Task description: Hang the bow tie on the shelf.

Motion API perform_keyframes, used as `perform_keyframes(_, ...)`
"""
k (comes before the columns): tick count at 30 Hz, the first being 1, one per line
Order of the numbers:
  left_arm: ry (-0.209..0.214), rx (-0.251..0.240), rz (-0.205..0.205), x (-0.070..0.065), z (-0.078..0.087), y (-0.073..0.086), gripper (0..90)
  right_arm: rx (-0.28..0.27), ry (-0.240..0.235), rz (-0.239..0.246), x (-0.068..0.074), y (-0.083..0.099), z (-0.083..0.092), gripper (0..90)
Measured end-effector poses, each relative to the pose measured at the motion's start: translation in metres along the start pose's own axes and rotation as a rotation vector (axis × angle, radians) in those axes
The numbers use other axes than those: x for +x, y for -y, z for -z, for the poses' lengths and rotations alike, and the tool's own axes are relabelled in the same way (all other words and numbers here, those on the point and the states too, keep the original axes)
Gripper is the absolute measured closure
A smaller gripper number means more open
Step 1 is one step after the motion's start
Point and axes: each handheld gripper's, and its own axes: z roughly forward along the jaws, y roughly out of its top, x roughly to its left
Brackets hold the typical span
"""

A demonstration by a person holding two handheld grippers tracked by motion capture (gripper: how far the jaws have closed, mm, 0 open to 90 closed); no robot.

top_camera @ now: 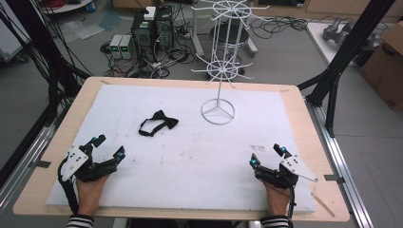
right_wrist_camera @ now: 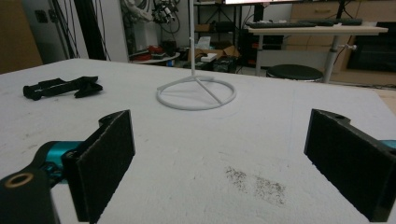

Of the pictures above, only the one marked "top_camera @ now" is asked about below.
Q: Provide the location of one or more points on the grey power supply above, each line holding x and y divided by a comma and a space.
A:
115, 46
127, 47

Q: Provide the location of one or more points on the black bow tie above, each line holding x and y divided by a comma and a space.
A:
167, 121

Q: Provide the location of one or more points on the person's left hand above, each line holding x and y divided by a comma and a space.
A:
90, 193

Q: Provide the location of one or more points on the brown cardboard box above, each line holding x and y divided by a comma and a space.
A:
385, 69

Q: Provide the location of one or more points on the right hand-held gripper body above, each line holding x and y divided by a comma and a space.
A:
296, 168

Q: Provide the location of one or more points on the white box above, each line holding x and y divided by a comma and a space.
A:
149, 13

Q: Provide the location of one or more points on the white foam mat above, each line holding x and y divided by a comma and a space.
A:
190, 158

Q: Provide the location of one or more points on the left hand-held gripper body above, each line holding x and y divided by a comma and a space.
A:
75, 162

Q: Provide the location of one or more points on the thin wooden stick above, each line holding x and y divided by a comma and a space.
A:
323, 205

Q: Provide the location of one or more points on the black metal frame stand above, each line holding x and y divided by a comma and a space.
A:
345, 53

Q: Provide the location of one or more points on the white table leg frame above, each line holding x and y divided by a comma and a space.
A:
197, 38

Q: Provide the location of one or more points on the grey tape piece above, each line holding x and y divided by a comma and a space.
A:
42, 164
334, 178

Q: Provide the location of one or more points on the aluminium rail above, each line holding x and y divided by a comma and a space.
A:
22, 171
342, 164

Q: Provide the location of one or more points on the person's right hand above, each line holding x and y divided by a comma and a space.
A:
276, 199

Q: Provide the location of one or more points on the black computer tower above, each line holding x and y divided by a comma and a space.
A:
142, 34
164, 28

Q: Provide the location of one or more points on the black round stool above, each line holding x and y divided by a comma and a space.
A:
236, 35

